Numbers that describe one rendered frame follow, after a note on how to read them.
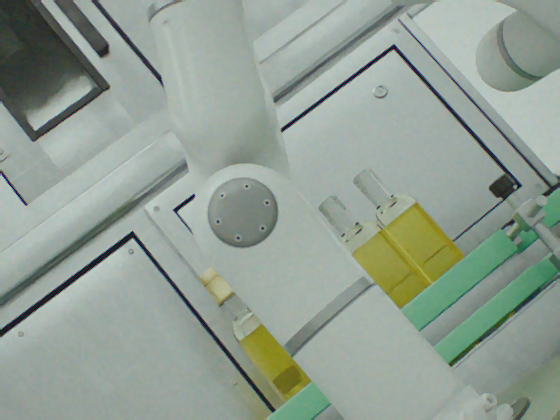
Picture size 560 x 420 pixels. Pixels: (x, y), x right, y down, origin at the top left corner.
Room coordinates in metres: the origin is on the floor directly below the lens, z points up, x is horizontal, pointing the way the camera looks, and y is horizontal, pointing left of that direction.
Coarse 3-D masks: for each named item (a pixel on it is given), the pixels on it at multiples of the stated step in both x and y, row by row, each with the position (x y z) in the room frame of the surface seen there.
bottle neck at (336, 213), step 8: (328, 200) 1.38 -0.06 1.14; (336, 200) 1.38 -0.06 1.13; (320, 208) 1.39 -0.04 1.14; (328, 208) 1.38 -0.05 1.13; (336, 208) 1.38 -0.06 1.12; (344, 208) 1.39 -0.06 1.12; (328, 216) 1.38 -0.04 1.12; (336, 216) 1.38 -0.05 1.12; (344, 216) 1.38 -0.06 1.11; (352, 216) 1.39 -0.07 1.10; (336, 224) 1.38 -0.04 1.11; (344, 224) 1.38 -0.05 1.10; (352, 224) 1.38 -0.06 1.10
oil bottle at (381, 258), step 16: (368, 224) 1.37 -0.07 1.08; (352, 240) 1.37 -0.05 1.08; (368, 240) 1.37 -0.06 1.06; (384, 240) 1.37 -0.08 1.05; (368, 256) 1.36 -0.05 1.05; (384, 256) 1.37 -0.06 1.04; (400, 256) 1.37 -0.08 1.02; (368, 272) 1.36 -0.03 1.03; (384, 272) 1.36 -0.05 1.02; (400, 272) 1.37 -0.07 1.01; (416, 272) 1.37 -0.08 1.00; (384, 288) 1.36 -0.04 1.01; (400, 288) 1.37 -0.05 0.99; (416, 288) 1.37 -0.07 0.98; (400, 304) 1.36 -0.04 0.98; (464, 352) 1.37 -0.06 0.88
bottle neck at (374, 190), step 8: (368, 168) 1.39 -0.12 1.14; (360, 176) 1.39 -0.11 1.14; (368, 176) 1.39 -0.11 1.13; (376, 176) 1.40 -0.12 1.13; (360, 184) 1.39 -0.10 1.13; (368, 184) 1.39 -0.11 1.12; (376, 184) 1.39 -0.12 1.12; (368, 192) 1.39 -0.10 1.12; (376, 192) 1.39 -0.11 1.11; (384, 192) 1.39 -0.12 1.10; (376, 200) 1.39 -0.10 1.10
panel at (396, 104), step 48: (384, 48) 1.56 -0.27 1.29; (432, 48) 1.57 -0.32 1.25; (336, 96) 1.55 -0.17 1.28; (384, 96) 1.56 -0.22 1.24; (432, 96) 1.57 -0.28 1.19; (480, 96) 1.57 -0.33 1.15; (288, 144) 1.53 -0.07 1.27; (336, 144) 1.54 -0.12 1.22; (384, 144) 1.55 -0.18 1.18; (432, 144) 1.56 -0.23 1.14; (480, 144) 1.58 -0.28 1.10; (192, 192) 1.49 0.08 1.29; (336, 192) 1.53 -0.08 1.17; (432, 192) 1.55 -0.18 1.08; (480, 192) 1.56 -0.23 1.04; (528, 192) 1.56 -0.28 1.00; (192, 240) 1.48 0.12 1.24; (480, 240) 1.54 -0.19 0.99
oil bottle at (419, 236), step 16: (384, 208) 1.38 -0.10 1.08; (400, 208) 1.38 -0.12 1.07; (416, 208) 1.38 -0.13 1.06; (384, 224) 1.37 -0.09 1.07; (400, 224) 1.37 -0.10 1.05; (416, 224) 1.38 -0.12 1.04; (432, 224) 1.38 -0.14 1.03; (400, 240) 1.37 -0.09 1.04; (416, 240) 1.37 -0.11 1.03; (432, 240) 1.38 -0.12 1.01; (448, 240) 1.38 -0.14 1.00; (416, 256) 1.37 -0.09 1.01; (432, 256) 1.37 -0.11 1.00; (448, 256) 1.38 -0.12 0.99; (464, 256) 1.38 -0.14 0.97; (432, 272) 1.37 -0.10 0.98
